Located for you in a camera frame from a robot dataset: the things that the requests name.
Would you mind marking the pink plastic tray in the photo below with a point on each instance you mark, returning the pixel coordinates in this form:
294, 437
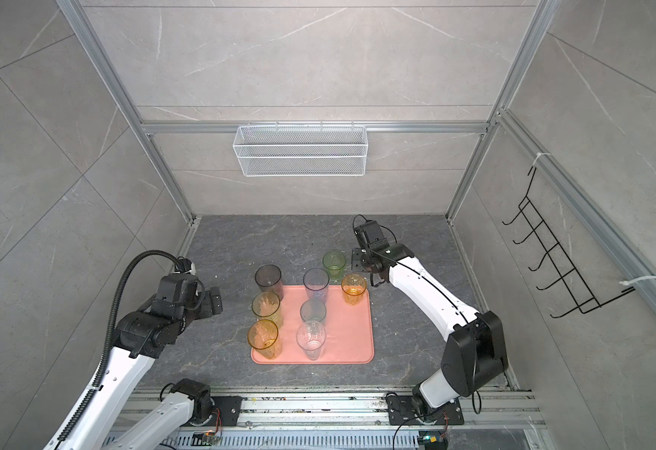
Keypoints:
349, 335

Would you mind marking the light green tall glass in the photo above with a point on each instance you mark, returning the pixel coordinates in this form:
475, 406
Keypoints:
267, 306

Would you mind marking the teal dimpled cup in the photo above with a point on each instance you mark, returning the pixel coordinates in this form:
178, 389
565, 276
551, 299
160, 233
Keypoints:
313, 310

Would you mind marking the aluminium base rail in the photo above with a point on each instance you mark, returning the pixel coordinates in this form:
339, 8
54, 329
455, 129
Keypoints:
295, 408

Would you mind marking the clear glass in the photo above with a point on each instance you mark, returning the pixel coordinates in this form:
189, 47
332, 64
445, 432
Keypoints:
311, 337

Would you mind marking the dark grey tall glass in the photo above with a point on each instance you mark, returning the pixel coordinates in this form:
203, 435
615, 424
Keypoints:
269, 279

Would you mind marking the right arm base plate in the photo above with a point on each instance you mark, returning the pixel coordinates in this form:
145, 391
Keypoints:
404, 410

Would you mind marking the tall yellow glass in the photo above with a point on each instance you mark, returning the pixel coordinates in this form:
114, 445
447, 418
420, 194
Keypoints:
263, 337

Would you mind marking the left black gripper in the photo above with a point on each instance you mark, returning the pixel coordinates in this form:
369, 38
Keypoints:
206, 308

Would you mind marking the short yellow glass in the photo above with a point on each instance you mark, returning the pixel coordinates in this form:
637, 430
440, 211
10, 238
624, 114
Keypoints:
353, 287

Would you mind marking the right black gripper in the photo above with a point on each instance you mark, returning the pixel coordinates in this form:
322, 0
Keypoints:
357, 253

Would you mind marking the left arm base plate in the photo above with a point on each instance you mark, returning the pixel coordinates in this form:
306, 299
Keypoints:
228, 408

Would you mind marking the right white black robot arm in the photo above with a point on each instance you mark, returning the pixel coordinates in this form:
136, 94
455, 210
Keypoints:
475, 351

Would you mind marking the short green glass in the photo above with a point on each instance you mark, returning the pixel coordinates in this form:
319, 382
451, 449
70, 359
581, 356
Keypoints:
335, 263

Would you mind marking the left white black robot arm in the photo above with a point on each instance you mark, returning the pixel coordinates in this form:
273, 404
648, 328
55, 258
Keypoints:
132, 345

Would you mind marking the black wire hook rack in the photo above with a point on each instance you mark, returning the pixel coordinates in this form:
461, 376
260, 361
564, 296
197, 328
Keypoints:
582, 298

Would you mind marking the white wire mesh basket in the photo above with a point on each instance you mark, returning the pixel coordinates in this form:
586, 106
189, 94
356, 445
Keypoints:
306, 150

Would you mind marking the tall blue glass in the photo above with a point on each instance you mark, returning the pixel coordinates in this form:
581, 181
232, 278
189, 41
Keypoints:
316, 282

